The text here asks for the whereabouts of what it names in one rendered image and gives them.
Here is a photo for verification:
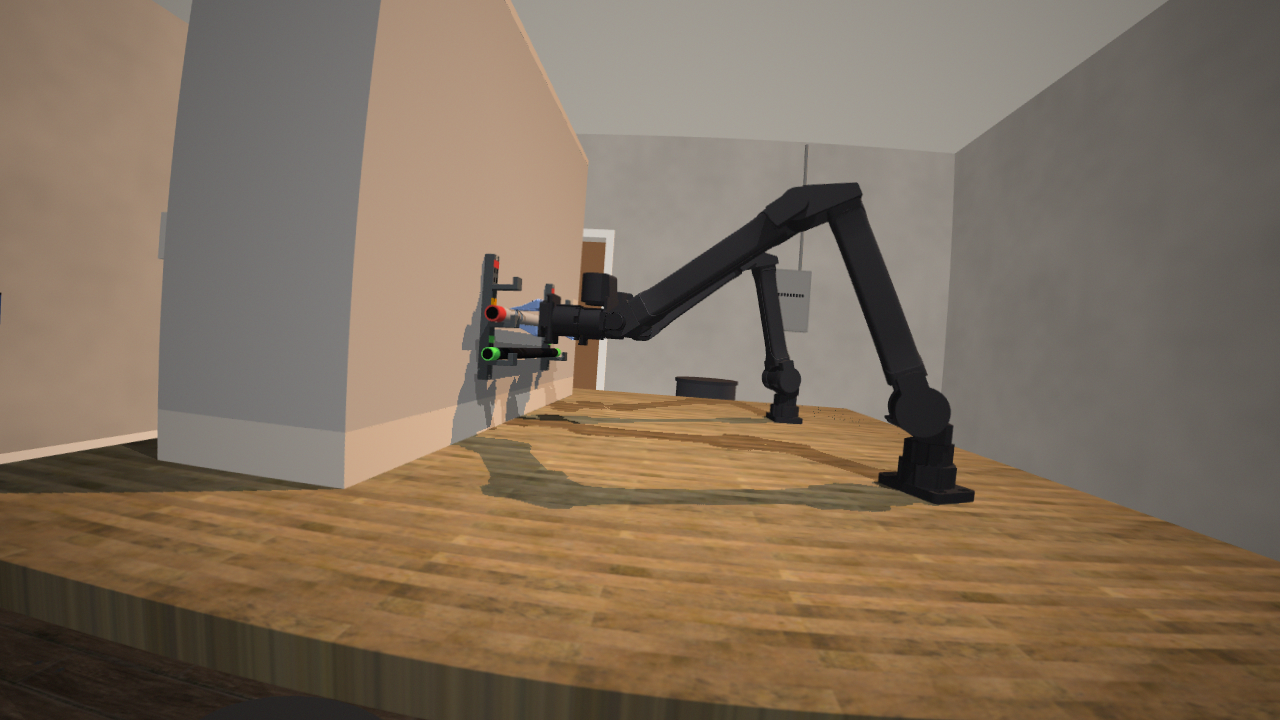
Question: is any beige bar with red ends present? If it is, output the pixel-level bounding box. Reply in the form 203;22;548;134
485;305;539;325

